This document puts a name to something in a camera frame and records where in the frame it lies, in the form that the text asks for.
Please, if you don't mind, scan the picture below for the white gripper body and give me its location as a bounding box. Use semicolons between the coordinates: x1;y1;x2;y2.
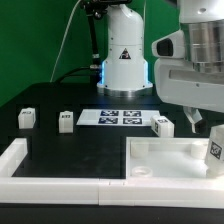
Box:
154;58;224;113

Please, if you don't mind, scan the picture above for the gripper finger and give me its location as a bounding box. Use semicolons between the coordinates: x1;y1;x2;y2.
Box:
183;106;204;133

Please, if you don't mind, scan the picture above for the white square table top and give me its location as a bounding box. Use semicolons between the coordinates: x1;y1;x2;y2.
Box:
126;137;208;179

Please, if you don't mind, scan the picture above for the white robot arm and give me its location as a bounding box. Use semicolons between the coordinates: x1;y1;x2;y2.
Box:
97;0;224;126

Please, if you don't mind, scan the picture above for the white sheet with markers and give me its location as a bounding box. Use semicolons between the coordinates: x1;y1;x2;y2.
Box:
77;109;160;126

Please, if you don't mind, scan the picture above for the white left fence piece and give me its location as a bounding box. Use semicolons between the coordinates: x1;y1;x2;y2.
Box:
0;138;28;178

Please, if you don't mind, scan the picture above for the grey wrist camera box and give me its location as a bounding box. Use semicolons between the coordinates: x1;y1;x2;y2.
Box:
151;30;185;59

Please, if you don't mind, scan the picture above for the white front fence rail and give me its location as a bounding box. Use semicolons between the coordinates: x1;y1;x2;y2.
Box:
0;178;224;209

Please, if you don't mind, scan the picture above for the white cable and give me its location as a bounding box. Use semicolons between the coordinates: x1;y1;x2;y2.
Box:
49;0;83;83

